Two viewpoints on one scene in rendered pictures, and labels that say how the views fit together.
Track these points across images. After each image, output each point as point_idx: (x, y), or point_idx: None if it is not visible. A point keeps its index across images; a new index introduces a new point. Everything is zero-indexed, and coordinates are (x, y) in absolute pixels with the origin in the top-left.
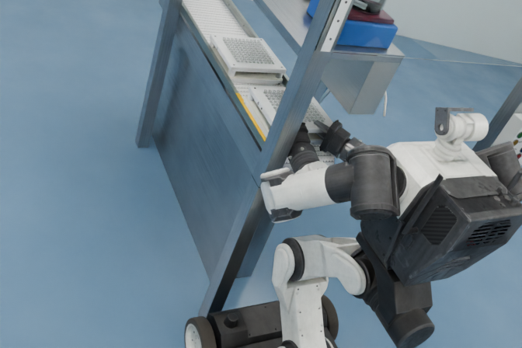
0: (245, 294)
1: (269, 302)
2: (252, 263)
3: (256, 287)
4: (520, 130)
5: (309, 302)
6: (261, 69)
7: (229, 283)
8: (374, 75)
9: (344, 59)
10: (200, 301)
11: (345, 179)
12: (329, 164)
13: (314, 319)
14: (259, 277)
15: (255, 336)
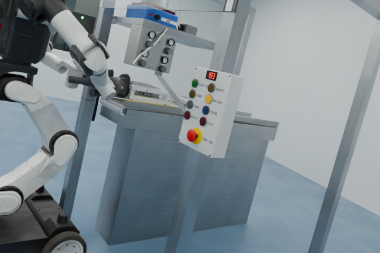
0: (89, 241)
1: (64, 212)
2: (110, 227)
3: (99, 247)
4: (194, 77)
5: (34, 160)
6: (181, 99)
7: (66, 183)
8: (132, 33)
9: (121, 22)
10: (76, 223)
11: None
12: (119, 108)
13: (24, 169)
14: (109, 249)
15: (31, 203)
